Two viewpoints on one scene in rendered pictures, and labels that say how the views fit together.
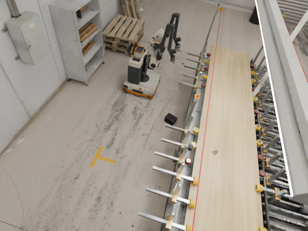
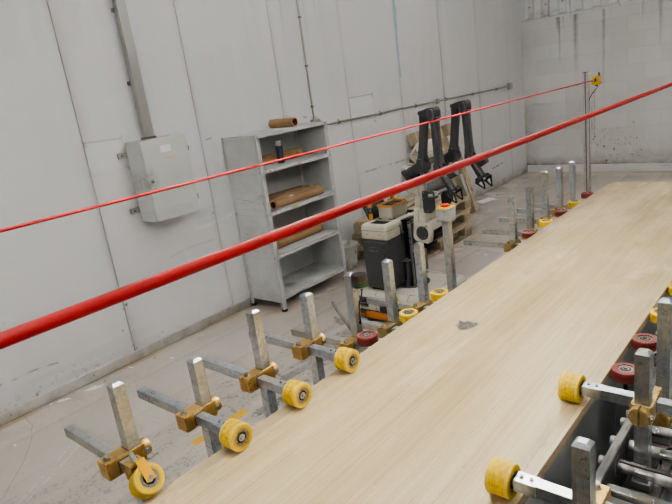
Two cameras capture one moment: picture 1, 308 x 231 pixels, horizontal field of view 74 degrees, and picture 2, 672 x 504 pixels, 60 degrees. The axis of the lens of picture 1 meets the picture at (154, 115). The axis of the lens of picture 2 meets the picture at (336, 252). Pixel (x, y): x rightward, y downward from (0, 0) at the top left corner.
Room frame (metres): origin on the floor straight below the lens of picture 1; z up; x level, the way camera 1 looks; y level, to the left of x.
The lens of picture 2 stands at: (-0.48, -1.62, 1.84)
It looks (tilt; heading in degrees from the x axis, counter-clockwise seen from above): 16 degrees down; 35
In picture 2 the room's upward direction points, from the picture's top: 8 degrees counter-clockwise
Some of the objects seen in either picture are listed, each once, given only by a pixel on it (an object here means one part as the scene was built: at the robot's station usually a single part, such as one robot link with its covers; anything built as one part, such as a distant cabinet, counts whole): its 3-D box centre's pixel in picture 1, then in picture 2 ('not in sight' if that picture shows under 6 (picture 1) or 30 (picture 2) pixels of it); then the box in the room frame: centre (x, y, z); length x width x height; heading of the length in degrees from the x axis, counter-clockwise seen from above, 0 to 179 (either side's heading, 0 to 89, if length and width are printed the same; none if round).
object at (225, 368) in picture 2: (169, 195); (245, 374); (0.79, -0.30, 0.95); 0.50 x 0.04 x 0.04; 82
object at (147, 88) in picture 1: (142, 82); (413, 295); (3.40, 0.38, 0.16); 0.67 x 0.64 x 0.25; 82
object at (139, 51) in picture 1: (139, 52); (392, 209); (3.42, 0.49, 0.87); 0.23 x 0.15 x 0.11; 172
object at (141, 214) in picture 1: (163, 221); (184, 410); (0.54, -0.27, 0.95); 0.50 x 0.04 x 0.04; 82
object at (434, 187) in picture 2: (160, 51); (436, 194); (3.36, 0.09, 0.99); 0.28 x 0.16 x 0.22; 172
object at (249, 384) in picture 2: (174, 195); (259, 376); (0.80, -0.36, 0.95); 0.14 x 0.06 x 0.05; 172
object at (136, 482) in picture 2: not in sight; (146, 480); (0.27, -0.41, 0.93); 0.09 x 0.08 x 0.09; 82
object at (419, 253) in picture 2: (188, 126); (423, 291); (1.81, -0.49, 0.88); 0.04 x 0.04 x 0.48; 82
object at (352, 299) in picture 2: (182, 156); (356, 329); (1.31, -0.43, 0.90); 0.04 x 0.04 x 0.48; 82
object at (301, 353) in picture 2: (178, 174); (309, 345); (1.04, -0.39, 0.95); 0.14 x 0.06 x 0.05; 172
